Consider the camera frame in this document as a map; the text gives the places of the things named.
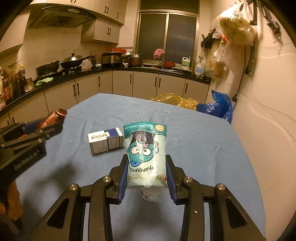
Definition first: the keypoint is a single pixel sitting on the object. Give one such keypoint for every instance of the blue white small box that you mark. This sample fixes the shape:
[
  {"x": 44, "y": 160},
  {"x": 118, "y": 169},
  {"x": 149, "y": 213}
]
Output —
[{"x": 105, "y": 140}]

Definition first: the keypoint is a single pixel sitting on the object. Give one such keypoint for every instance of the person left hand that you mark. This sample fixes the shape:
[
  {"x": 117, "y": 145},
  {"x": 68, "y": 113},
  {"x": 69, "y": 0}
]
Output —
[{"x": 13, "y": 208}]

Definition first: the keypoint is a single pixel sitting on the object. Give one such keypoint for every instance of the dark cooking pot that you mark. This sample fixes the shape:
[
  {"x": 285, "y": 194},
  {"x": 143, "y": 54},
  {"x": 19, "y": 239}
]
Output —
[{"x": 132, "y": 60}]

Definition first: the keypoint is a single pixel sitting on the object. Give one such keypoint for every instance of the brown snack wrapper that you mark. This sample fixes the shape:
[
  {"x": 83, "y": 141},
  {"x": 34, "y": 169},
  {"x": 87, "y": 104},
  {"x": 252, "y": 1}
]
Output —
[{"x": 54, "y": 117}]

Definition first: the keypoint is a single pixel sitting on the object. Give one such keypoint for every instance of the blue plastic bag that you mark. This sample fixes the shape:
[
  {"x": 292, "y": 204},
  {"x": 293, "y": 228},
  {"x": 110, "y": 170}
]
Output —
[{"x": 221, "y": 107}]

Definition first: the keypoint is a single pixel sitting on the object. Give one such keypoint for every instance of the black wok with lid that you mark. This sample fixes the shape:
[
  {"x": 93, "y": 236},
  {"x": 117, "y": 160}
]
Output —
[{"x": 73, "y": 61}]

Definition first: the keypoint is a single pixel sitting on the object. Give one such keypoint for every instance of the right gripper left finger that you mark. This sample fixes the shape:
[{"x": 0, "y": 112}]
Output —
[{"x": 116, "y": 192}]

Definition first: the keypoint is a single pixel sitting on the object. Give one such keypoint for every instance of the black frying pan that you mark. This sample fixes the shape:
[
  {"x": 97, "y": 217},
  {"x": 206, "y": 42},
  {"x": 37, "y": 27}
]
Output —
[{"x": 48, "y": 68}]

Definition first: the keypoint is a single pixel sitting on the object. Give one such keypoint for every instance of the white base cabinets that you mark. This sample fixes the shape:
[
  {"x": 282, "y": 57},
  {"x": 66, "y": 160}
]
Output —
[{"x": 67, "y": 91}]

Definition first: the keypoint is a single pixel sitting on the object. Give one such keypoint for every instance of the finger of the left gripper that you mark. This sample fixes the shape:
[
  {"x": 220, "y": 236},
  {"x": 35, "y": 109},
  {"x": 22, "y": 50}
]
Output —
[
  {"x": 19, "y": 130},
  {"x": 39, "y": 135}
]

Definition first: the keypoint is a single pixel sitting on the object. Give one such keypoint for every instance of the range hood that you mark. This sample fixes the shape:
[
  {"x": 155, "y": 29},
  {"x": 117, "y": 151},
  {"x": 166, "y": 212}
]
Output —
[{"x": 60, "y": 16}]

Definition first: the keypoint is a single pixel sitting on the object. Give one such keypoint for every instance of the dark soy sauce bottle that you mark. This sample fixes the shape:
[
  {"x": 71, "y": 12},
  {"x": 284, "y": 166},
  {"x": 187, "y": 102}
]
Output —
[{"x": 21, "y": 80}]

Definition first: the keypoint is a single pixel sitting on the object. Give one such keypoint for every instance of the teal cartoon tissue pack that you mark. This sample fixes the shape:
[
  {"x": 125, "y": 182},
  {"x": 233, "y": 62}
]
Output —
[{"x": 145, "y": 144}]

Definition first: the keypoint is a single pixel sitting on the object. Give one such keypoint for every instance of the silver rice cooker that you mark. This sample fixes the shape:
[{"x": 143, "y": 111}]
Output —
[{"x": 111, "y": 59}]

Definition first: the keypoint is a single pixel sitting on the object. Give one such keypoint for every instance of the white detergent jug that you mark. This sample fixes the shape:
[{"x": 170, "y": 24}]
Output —
[{"x": 186, "y": 63}]

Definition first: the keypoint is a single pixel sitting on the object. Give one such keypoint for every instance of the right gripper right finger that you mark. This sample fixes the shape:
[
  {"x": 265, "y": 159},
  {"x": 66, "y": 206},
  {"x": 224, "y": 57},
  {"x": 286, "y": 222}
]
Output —
[{"x": 175, "y": 176}]

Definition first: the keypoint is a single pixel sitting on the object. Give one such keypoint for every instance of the red label sauce bottle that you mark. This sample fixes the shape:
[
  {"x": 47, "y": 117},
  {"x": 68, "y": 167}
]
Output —
[{"x": 6, "y": 86}]

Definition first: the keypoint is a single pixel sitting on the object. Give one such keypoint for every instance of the pink cloth at window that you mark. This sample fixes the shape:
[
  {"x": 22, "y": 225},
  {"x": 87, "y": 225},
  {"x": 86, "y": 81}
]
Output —
[{"x": 158, "y": 53}]

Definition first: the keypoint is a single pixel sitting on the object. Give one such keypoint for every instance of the hanging plastic bags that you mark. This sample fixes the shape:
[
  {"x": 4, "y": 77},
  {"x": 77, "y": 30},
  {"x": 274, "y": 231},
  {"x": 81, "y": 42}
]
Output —
[{"x": 232, "y": 33}]

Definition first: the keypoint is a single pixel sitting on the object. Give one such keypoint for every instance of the green cloth on counter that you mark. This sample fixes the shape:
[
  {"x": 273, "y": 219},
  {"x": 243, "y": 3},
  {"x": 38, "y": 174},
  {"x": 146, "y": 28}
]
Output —
[{"x": 44, "y": 81}]

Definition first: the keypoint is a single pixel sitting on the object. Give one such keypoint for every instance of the kitchen window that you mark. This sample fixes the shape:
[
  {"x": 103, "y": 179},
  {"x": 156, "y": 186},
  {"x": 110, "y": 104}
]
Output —
[{"x": 173, "y": 32}]

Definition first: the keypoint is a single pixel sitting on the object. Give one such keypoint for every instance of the yellow plastic bag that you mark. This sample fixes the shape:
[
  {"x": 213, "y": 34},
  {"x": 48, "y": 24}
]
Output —
[{"x": 176, "y": 100}]

